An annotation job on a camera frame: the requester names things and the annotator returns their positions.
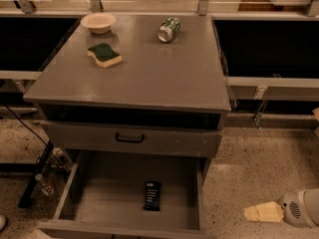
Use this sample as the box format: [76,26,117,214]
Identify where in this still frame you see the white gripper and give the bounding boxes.
[244,189,314,228]

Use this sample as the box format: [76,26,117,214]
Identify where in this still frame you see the dark blue rxbar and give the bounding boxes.
[144,181,161,211]

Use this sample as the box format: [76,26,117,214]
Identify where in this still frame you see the grey drawer cabinet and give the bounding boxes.
[22,13,232,239]

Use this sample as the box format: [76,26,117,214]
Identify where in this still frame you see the closed grey top drawer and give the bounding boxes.
[42,121,222,158]

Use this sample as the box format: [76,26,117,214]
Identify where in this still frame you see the open grey middle drawer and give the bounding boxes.
[38,151,208,239]

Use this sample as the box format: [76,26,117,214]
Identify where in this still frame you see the green soda can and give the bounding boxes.
[158,17,180,43]

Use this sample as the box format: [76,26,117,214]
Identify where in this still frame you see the clear plastic bottle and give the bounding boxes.
[35,173,55,196]

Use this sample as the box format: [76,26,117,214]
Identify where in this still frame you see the green yellow sponge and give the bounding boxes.
[87,43,122,68]

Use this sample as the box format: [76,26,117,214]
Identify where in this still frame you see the black table leg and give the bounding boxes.
[18,141,54,208]

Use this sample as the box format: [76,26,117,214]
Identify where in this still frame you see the beige bowl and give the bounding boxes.
[81,12,116,34]

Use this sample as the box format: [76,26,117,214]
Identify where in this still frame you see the metal bracket under shelf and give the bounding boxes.
[253,86,268,128]

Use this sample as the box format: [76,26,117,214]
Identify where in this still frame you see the black drawer handle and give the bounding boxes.
[115,132,145,143]

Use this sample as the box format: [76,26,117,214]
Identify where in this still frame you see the black cable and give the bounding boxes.
[2,104,69,171]

